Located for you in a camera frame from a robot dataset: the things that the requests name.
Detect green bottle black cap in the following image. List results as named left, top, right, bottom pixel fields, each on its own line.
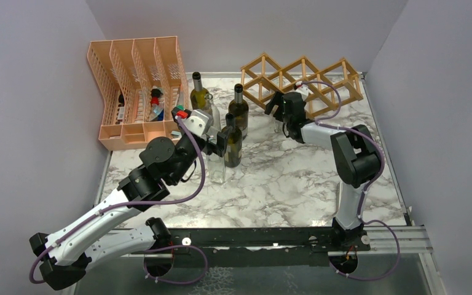
left=222, top=112, right=243, bottom=168

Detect squat clear glass bottle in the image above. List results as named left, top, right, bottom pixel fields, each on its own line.
left=207, top=153, right=226, bottom=184

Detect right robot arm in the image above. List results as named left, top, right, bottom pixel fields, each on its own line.
left=265, top=92, right=385, bottom=250

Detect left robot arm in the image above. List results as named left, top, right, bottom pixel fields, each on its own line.
left=29, top=108, right=233, bottom=291

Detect slim clear glass bottle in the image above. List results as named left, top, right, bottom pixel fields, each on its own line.
left=202, top=93, right=222, bottom=131

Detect green bottle silver cap rear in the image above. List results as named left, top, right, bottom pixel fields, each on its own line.
left=190, top=71, right=209, bottom=111

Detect green bottle silver cap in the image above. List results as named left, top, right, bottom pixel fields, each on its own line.
left=228, top=84, right=249, bottom=140
left=190, top=71, right=209, bottom=111

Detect green bottle silver cap front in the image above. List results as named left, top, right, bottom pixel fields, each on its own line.
left=228, top=84, right=249, bottom=140

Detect wooden lattice wine rack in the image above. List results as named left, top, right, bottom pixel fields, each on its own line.
left=240, top=53, right=364, bottom=118

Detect small items in organizer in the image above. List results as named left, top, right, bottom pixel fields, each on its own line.
left=114, top=86, right=165, bottom=125

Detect peach plastic file organizer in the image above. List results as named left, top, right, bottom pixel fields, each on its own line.
left=87, top=36, right=190, bottom=151

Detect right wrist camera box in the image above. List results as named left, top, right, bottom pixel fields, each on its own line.
left=294, top=83, right=311, bottom=101

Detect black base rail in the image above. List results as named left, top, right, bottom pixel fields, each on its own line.
left=130, top=226, right=371, bottom=270

